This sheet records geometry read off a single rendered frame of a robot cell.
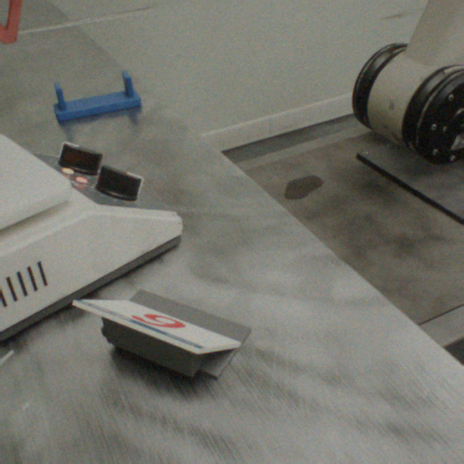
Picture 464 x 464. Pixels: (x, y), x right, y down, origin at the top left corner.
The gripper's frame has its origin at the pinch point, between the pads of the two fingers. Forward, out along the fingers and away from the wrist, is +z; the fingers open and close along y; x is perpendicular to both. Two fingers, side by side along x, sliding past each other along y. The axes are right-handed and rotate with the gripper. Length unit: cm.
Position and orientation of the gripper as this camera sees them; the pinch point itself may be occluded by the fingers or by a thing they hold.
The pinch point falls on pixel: (7, 33)
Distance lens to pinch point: 69.0
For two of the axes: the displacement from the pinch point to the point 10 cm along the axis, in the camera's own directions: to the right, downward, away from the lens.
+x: 9.3, -2.6, 2.5
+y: 3.5, 5.3, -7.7
